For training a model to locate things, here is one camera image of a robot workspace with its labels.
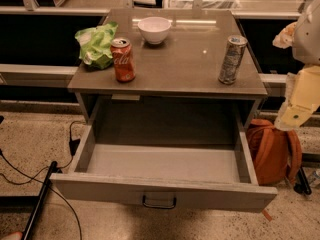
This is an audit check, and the black drawer handle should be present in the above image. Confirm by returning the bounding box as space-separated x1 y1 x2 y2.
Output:
142 195 177 210

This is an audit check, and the silver blue redbull can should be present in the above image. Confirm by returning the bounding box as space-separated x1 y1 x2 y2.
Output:
218 35 247 85

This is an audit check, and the white bowl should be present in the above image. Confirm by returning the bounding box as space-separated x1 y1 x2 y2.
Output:
138 17 171 45

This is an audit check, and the black pole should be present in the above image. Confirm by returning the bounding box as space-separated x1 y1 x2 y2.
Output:
21 161 57 240

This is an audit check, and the black cable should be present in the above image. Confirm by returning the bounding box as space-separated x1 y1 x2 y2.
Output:
0 120 86 240

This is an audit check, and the black power adapter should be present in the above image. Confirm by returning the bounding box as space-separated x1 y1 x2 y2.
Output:
69 139 80 156

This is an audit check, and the open grey top drawer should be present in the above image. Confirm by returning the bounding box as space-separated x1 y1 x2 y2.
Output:
51 97 277 212

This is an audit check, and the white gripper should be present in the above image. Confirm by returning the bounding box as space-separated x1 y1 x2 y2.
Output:
272 0 320 131

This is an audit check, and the grey cabinet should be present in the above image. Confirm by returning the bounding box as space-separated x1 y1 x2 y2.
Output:
68 8 267 116

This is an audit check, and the green chip bag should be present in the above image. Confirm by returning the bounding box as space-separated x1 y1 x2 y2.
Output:
75 22 118 69

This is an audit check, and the red coca cola can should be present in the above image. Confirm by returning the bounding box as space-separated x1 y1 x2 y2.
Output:
110 37 135 82

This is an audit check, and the orange backpack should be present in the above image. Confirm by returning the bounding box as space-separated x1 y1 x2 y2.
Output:
246 119 302 185

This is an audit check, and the clear plastic bottle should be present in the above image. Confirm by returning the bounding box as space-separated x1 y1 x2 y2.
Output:
307 169 320 186

